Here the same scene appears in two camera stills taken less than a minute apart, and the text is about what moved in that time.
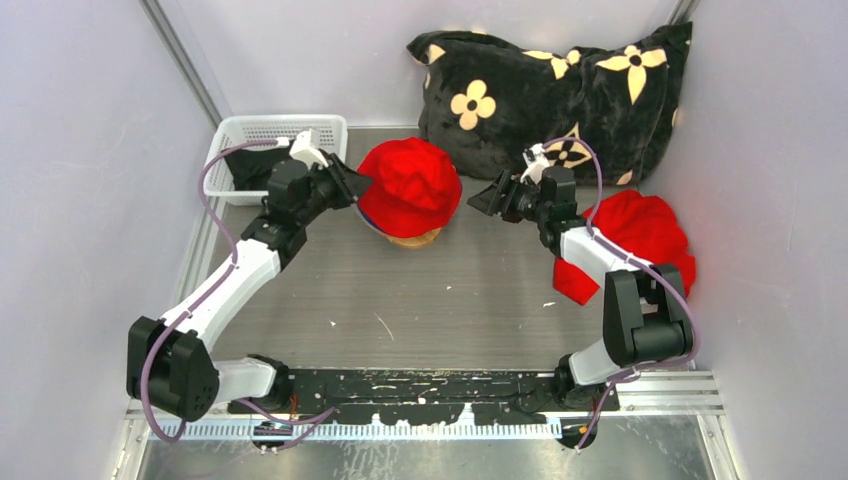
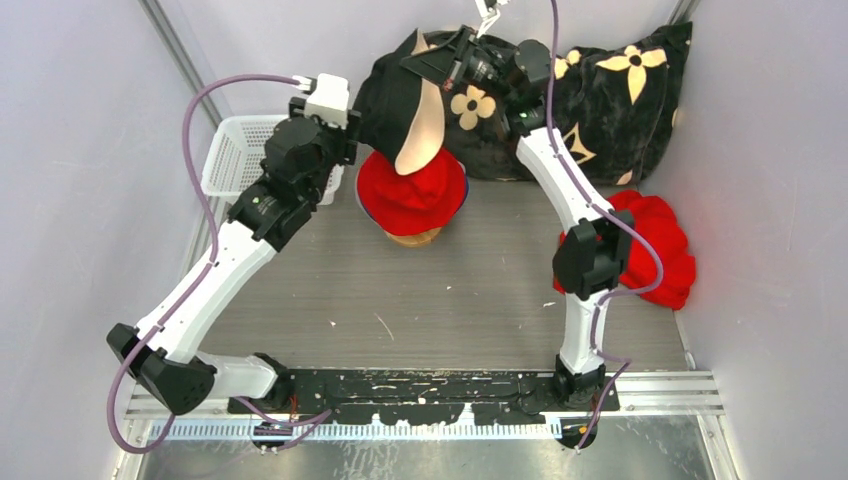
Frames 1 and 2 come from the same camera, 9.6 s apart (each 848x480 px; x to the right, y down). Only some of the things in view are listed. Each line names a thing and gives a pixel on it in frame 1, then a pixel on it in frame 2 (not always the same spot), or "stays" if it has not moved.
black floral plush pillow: (607, 110) stays
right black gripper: (491, 202) -> (437, 65)
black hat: (250, 168) -> (401, 110)
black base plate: (436, 396) stays
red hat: (415, 190) stays
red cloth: (643, 226) stays
